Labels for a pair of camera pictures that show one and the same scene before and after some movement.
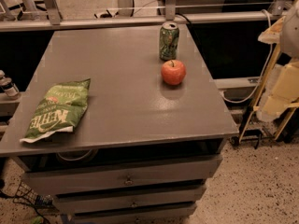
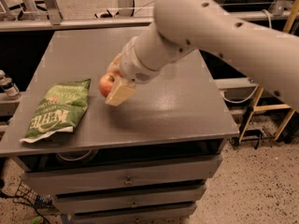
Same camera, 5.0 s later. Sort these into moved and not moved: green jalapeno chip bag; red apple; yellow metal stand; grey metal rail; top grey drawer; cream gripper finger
Moved: red apple; cream gripper finger
Not moved: green jalapeno chip bag; top grey drawer; grey metal rail; yellow metal stand
